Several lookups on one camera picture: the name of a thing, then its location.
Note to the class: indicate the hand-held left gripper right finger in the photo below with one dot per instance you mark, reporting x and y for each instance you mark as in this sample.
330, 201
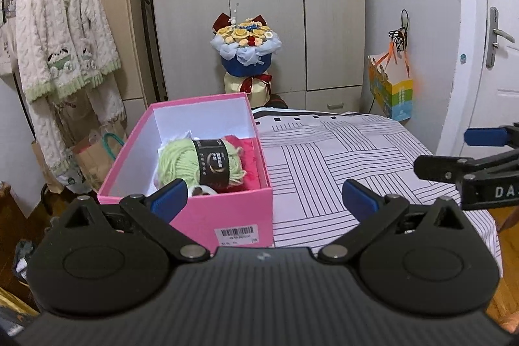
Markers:
361, 200

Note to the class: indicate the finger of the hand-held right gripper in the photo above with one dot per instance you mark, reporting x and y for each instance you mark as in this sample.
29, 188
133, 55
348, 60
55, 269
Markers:
446, 167
486, 136

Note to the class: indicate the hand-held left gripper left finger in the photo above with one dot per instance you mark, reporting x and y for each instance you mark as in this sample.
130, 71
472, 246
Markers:
170, 200

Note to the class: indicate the green yarn ball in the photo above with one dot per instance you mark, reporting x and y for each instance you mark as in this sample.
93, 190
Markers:
178, 159

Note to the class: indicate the pink cardboard box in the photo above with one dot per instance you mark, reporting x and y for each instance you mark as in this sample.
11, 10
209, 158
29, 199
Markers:
235, 216

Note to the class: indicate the pink red towel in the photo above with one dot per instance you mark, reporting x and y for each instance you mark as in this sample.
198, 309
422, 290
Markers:
253, 163

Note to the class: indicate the white door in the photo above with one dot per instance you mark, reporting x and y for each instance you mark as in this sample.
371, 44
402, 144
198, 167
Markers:
498, 98

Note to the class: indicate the striped tablecloth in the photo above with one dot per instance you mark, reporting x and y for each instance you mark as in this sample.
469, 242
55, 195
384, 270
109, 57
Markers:
324, 159

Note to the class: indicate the colourful paper bag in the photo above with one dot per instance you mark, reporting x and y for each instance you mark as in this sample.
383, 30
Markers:
399, 98

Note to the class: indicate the brown paper bag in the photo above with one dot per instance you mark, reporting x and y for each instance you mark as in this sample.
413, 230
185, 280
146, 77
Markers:
93, 163

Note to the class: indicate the flower bouquet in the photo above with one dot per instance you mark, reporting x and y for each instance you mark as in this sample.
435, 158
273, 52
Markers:
243, 62

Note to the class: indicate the black clothes rack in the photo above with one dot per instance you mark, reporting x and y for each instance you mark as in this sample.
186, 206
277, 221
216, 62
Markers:
151, 17

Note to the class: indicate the white green knit cardigan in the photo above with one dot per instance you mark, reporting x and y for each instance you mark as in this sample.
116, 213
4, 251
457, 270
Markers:
61, 25

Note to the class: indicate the white tote bag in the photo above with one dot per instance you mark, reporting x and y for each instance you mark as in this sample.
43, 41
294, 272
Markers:
6, 54

